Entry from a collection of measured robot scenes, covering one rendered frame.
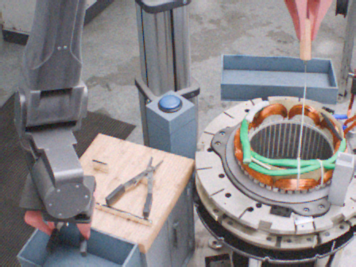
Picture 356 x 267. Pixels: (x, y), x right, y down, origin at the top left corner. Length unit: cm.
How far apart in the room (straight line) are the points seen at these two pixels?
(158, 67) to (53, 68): 71
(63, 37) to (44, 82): 6
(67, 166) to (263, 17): 292
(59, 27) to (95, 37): 277
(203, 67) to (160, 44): 176
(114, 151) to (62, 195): 39
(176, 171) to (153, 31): 39
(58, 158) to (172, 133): 53
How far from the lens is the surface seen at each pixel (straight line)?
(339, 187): 86
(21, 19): 331
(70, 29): 59
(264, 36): 329
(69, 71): 62
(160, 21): 123
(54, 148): 65
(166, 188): 94
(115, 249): 91
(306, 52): 81
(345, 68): 282
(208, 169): 93
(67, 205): 65
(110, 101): 284
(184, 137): 117
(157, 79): 132
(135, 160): 99
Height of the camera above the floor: 176
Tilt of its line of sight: 42 degrees down
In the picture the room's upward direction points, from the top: 3 degrees counter-clockwise
